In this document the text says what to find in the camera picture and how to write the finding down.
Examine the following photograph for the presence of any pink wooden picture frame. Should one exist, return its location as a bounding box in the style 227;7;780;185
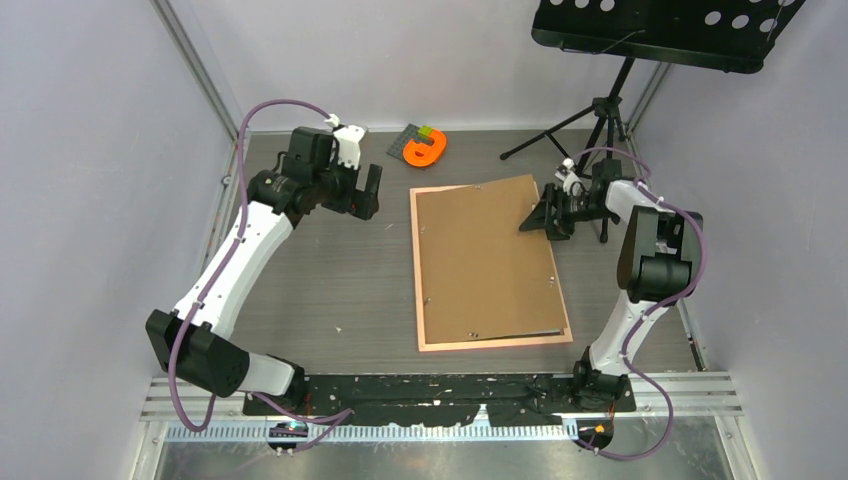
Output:
409;178;575;354

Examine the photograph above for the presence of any aluminium rail front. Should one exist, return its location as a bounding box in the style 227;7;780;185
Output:
141;372;743;443

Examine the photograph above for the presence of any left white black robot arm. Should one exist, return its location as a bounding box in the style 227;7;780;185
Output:
145;125;382;414

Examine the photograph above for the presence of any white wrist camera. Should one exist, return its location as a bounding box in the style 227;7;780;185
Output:
324;114;367;171
555;157;587;198

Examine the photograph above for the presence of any brown cardboard backing board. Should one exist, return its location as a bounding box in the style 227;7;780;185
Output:
415;174;571;346

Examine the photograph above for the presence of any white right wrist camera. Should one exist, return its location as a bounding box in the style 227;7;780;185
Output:
555;157;587;198

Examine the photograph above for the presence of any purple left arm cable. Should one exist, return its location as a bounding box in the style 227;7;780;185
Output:
166;99;354;455

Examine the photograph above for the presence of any green toy brick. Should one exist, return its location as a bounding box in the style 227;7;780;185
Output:
417;125;433;143

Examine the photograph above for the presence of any black music stand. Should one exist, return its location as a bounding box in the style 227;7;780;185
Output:
499;0;811;245

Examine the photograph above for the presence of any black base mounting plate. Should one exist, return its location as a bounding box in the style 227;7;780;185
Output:
243;373;636;427

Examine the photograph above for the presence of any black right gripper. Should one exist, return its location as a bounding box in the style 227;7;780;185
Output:
519;182;618;242

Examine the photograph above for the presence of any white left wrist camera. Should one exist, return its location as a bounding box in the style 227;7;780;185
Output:
324;114;367;171

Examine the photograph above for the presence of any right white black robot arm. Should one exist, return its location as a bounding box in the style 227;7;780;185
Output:
519;158;705;411

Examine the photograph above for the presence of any grey building plate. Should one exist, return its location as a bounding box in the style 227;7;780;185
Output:
386;124;420;162

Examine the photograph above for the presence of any orange plastic ring piece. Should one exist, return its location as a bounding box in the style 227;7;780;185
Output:
402;129;448;169

